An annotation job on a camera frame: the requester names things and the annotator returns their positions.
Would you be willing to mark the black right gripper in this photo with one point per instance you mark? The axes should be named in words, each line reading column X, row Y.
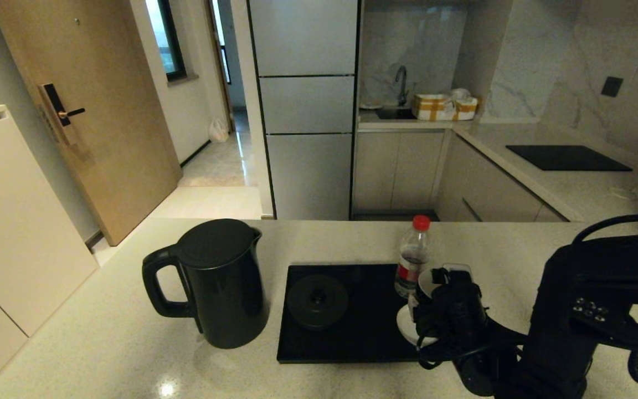
column 454, row 318

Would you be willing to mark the black mug white inside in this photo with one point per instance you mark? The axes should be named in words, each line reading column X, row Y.
column 425, row 285

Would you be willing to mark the clear bottle red cap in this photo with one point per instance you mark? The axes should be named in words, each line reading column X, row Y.
column 410, row 260

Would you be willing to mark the black electric kettle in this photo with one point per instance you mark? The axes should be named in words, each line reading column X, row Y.
column 230, row 299

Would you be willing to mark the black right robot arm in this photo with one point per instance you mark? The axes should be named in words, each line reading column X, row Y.
column 585, row 327

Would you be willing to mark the black round kettle base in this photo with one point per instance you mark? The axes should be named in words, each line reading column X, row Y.
column 318, row 302

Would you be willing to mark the white round saucer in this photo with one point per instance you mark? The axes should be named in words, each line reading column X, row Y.
column 406, row 327

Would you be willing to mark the black rectangular tray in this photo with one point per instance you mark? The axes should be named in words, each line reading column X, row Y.
column 352, row 346

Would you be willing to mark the beige counter side cabinets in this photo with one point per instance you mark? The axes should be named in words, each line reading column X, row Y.
column 490, row 188

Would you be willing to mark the beige under-sink cabinets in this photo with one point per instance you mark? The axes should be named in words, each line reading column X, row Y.
column 396, row 166

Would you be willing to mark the black induction cooktop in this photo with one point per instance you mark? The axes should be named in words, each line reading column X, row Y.
column 565, row 158

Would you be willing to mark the small cardboard box white bag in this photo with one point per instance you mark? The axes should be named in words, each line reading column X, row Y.
column 466, row 108

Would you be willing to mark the yellow white box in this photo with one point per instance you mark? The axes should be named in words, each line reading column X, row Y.
column 432, row 108

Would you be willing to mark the kitchen sink basin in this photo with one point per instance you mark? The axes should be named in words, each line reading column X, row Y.
column 395, row 113

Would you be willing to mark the dark kitchen faucet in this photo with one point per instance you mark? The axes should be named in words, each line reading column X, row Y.
column 402, row 83

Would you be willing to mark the tall grey panel cabinet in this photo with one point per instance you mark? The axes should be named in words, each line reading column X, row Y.
column 308, row 105

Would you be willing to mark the white plastic bag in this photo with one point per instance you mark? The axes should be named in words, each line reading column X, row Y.
column 219, row 132

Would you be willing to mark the light wooden door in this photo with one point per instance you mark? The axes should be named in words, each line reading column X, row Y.
column 108, row 138

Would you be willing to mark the dark framed window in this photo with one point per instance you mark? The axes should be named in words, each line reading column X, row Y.
column 170, row 39

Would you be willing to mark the white storage cabinet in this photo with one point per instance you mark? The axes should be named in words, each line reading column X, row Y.
column 14, row 221

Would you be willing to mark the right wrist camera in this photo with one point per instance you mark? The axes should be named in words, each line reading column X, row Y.
column 454, row 275

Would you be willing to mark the black wall socket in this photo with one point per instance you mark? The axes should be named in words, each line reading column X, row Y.
column 611, row 87

